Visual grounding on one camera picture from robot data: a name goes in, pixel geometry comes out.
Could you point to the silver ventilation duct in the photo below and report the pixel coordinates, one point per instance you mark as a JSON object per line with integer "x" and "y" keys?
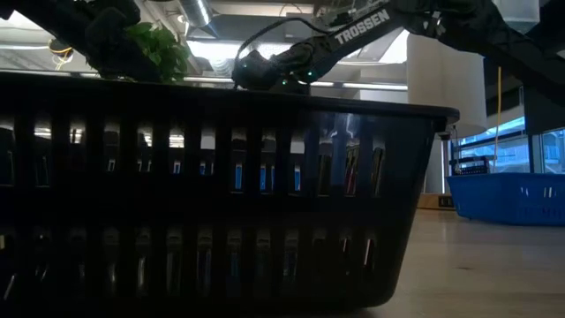
{"x": 196, "y": 11}

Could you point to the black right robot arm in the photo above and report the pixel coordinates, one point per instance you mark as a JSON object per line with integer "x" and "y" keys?
{"x": 362, "y": 26}

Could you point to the black perforated rack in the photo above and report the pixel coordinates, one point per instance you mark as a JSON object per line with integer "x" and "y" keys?
{"x": 472, "y": 168}

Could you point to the white cylinder tube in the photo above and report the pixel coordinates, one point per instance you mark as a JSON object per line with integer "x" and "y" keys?
{"x": 441, "y": 79}

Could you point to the blue plastic basket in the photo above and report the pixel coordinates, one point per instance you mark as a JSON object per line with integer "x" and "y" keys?
{"x": 238, "y": 176}
{"x": 507, "y": 199}

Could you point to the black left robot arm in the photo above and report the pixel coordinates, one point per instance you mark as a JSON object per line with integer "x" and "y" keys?
{"x": 44, "y": 20}

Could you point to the black plastic basket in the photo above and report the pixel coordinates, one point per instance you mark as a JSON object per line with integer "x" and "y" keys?
{"x": 220, "y": 212}

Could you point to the wooden box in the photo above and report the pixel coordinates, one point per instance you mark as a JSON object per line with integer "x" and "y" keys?
{"x": 430, "y": 202}

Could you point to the green leafy plant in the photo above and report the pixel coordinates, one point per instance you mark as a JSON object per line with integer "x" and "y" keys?
{"x": 163, "y": 48}

